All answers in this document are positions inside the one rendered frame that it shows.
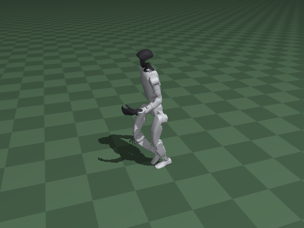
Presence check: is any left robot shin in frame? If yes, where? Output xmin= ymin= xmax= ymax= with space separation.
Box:
xmin=153 ymin=142 xmax=168 ymax=162

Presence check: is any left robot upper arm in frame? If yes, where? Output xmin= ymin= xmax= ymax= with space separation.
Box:
xmin=149 ymin=74 xmax=162 ymax=102

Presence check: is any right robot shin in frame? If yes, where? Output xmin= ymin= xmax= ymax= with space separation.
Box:
xmin=134 ymin=136 xmax=157 ymax=155

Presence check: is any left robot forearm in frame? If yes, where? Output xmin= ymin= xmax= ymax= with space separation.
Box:
xmin=137 ymin=99 xmax=162 ymax=116

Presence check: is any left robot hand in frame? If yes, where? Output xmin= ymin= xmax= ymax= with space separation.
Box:
xmin=122 ymin=105 xmax=143 ymax=115

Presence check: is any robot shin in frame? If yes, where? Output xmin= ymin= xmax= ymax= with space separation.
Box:
xmin=134 ymin=136 xmax=157 ymax=155
xmin=153 ymin=142 xmax=168 ymax=162

